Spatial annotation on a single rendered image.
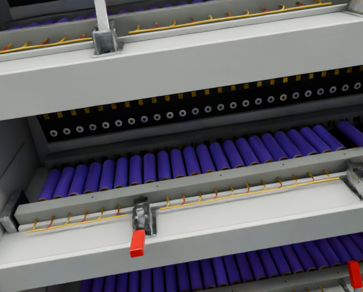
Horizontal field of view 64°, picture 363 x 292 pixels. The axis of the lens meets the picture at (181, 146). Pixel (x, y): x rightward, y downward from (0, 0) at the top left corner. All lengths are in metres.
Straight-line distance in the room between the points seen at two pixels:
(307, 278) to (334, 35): 0.35
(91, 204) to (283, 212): 0.23
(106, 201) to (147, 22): 0.22
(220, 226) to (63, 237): 0.19
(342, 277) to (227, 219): 0.24
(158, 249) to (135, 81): 0.19
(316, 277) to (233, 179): 0.22
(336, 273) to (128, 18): 0.46
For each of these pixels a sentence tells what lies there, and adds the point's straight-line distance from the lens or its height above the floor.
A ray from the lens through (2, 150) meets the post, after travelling 0.46.
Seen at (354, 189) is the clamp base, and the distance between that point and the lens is 0.41.
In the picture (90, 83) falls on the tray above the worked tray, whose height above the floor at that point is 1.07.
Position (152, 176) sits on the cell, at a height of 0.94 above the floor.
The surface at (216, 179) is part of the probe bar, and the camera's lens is 0.37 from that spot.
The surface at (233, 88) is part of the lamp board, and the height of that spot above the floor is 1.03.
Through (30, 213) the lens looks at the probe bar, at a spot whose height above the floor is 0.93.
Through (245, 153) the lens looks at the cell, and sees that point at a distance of 0.42.
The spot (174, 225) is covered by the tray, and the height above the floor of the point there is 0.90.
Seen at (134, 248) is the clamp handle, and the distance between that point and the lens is 0.28.
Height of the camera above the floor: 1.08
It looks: 15 degrees down
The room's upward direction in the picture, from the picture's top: 9 degrees counter-clockwise
